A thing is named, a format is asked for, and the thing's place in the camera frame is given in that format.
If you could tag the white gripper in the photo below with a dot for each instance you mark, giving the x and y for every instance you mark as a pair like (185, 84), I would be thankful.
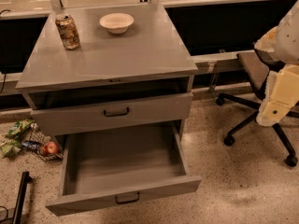
(289, 37)

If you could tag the orange soda can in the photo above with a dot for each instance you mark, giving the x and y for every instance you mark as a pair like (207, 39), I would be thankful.
(68, 31)

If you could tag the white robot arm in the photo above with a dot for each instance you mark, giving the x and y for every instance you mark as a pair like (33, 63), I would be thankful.
(281, 43)

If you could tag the grey drawer cabinet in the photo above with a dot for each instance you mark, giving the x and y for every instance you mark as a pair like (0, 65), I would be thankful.
(148, 60)

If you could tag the grey open middle drawer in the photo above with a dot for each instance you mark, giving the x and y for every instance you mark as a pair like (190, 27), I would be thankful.
(120, 166)

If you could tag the grey upper drawer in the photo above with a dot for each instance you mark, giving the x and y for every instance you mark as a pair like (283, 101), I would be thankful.
(88, 118)

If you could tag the black office chair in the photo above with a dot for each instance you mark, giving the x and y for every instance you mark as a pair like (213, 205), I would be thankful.
(257, 67)

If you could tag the white paper bowl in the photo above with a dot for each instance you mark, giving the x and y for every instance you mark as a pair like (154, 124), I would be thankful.
(116, 23)

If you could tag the red apple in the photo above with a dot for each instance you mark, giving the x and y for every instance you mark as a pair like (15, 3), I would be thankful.
(50, 149)

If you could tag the blue snack packet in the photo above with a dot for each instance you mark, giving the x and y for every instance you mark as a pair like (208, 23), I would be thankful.
(31, 145)

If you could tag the green chip bag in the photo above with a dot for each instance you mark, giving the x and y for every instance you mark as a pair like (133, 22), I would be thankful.
(19, 128)
(10, 148)

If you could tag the black metal stand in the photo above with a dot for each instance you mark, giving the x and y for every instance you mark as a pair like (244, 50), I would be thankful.
(13, 215)

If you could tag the wire mesh basket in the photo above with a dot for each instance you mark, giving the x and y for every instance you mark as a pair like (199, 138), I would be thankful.
(35, 135)

